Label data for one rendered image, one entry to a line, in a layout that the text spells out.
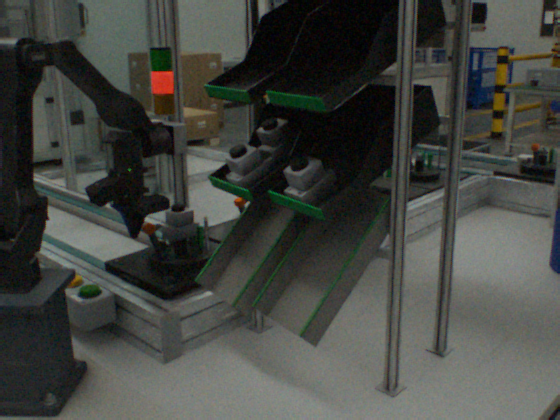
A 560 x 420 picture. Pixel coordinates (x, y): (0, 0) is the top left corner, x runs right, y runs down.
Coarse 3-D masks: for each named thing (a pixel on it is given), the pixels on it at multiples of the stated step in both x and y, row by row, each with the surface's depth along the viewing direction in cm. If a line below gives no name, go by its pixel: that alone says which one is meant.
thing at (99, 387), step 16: (80, 352) 117; (96, 368) 111; (80, 384) 106; (96, 384) 106; (112, 384) 106; (80, 400) 102; (96, 400) 102; (112, 400) 102; (128, 400) 102; (144, 400) 102; (0, 416) 98; (16, 416) 98; (32, 416) 98; (48, 416) 98; (64, 416) 98; (80, 416) 98; (96, 416) 98; (112, 416) 98; (128, 416) 98; (144, 416) 98; (160, 416) 98
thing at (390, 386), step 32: (256, 0) 106; (416, 0) 86; (448, 128) 104; (448, 160) 105; (448, 192) 107; (448, 224) 108; (448, 256) 109; (448, 288) 112; (256, 320) 125; (448, 320) 114; (448, 352) 115; (384, 384) 104
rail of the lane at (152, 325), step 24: (48, 264) 138; (72, 264) 133; (120, 288) 122; (120, 312) 119; (144, 312) 113; (168, 312) 112; (120, 336) 122; (144, 336) 115; (168, 336) 112; (168, 360) 113
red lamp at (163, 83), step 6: (156, 72) 140; (162, 72) 140; (168, 72) 140; (156, 78) 140; (162, 78) 140; (168, 78) 141; (156, 84) 141; (162, 84) 140; (168, 84) 141; (156, 90) 141; (162, 90) 141; (168, 90) 141
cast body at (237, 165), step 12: (240, 144) 101; (228, 156) 101; (240, 156) 99; (252, 156) 100; (240, 168) 99; (252, 168) 100; (264, 168) 102; (228, 180) 103; (240, 180) 100; (252, 180) 101
